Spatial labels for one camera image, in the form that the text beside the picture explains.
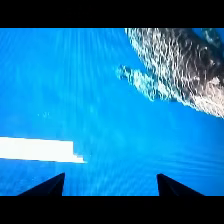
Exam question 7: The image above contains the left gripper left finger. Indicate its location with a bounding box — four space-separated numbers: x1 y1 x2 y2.
17 172 66 197

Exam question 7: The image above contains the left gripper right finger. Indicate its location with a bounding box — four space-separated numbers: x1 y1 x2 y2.
156 173 206 197

